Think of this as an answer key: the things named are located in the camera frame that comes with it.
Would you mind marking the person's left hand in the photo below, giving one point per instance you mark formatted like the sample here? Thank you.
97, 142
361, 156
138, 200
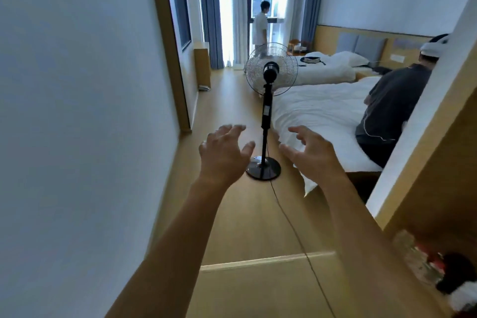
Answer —
221, 161

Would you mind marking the person's right hand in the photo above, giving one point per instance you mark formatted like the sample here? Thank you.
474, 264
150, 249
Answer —
320, 161

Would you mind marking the person's left forearm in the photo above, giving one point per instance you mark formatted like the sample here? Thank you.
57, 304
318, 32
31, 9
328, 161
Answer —
167, 265

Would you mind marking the person's right forearm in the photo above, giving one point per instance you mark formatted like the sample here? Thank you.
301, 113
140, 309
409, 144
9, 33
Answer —
372, 262

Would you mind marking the white bed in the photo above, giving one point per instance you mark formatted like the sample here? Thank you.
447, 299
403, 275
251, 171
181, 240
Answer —
320, 112
324, 73

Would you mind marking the black standing fan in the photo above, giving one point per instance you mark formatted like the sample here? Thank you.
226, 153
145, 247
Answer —
266, 105

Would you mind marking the white desk telephone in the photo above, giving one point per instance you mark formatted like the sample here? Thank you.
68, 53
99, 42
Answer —
204, 88

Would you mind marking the wooden desk partition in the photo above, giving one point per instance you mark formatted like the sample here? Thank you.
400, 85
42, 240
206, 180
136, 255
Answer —
202, 68

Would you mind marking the black white bag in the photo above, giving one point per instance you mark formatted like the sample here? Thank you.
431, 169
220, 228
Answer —
311, 60

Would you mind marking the white pillow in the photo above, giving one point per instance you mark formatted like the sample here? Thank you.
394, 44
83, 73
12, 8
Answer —
348, 58

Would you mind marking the wooden chair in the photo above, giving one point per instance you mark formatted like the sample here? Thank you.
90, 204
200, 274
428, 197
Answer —
292, 44

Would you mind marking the wooden headboard panel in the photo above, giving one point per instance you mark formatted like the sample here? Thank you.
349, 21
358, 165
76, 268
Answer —
324, 40

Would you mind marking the grey headboard cushion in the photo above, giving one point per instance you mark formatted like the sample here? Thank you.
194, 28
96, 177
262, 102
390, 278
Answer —
370, 47
346, 42

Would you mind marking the black bundle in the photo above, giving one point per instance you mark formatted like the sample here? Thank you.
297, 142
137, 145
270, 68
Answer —
458, 273

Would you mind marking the wooden television wall panel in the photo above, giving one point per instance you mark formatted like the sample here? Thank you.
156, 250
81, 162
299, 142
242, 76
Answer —
175, 68

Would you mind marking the white switch socket panel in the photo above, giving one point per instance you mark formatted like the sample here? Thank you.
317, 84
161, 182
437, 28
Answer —
397, 58

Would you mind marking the grey wall sign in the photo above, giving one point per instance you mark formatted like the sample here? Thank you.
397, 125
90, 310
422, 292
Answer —
408, 44

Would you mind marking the black wall television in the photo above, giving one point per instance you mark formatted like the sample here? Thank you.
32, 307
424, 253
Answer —
181, 12

